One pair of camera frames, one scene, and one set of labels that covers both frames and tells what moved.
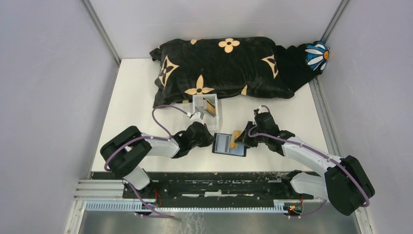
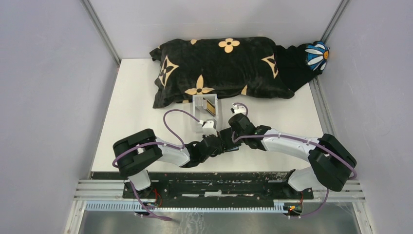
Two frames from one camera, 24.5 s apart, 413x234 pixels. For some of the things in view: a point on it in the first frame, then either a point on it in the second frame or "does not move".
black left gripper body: (204, 141) to (219, 151)
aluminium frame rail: (86, 189) does not move
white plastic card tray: (207, 104) does not move
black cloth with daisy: (298, 64) does not move
